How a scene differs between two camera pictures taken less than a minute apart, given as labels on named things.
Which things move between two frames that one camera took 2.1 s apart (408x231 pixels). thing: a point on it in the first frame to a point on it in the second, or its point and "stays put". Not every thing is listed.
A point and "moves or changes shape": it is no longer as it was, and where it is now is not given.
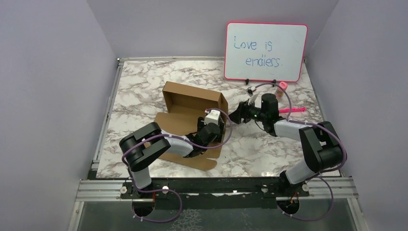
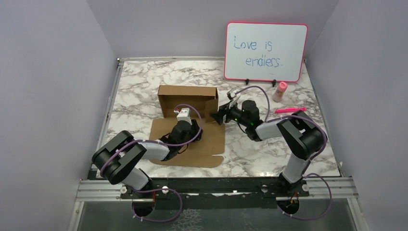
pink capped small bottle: [279, 92] stays put
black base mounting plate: [214, 193] stays put
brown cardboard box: [185, 104] moves or changes shape
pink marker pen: [294, 109] stays put
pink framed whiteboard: [265, 52] stays put
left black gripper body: [218, 138] to [193, 131]
